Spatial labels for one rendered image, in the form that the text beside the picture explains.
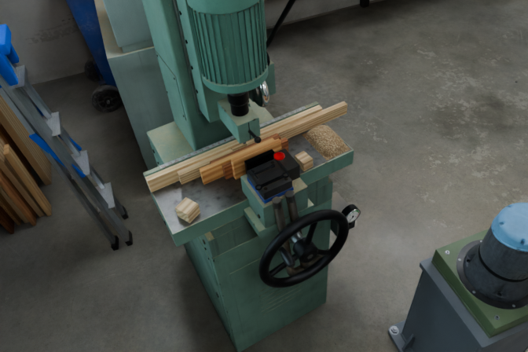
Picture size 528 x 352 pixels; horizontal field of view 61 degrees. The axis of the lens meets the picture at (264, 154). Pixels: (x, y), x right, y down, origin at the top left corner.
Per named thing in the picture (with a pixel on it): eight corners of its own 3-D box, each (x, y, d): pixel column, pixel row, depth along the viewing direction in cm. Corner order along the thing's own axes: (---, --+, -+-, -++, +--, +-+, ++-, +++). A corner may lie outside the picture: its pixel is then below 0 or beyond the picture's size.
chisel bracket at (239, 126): (240, 148, 130) (236, 126, 124) (220, 122, 139) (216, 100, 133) (262, 139, 132) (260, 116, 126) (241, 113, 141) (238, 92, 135)
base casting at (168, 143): (211, 259, 135) (207, 242, 129) (150, 149, 173) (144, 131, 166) (333, 199, 149) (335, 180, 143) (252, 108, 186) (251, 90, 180)
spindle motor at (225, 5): (219, 104, 111) (198, -20, 89) (192, 71, 122) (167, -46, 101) (280, 80, 116) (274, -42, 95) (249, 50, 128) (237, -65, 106)
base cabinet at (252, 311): (236, 355, 185) (210, 261, 135) (185, 252, 222) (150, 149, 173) (327, 302, 198) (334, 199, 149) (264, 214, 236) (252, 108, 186)
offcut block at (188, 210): (189, 223, 122) (187, 214, 119) (177, 216, 124) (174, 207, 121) (200, 212, 124) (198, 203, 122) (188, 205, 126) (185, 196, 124)
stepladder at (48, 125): (106, 255, 226) (-51, 63, 141) (100, 219, 243) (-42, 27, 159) (136, 243, 228) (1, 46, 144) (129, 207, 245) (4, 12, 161)
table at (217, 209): (188, 274, 118) (184, 262, 113) (151, 198, 137) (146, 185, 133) (372, 181, 136) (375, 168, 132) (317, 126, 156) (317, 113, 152)
